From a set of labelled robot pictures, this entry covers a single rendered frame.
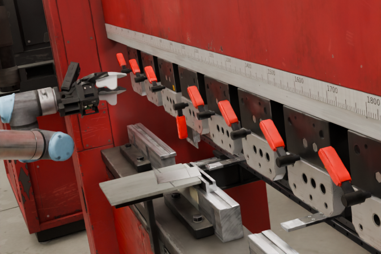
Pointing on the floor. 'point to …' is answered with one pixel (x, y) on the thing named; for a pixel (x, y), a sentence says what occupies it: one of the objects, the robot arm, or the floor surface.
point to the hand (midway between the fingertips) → (121, 80)
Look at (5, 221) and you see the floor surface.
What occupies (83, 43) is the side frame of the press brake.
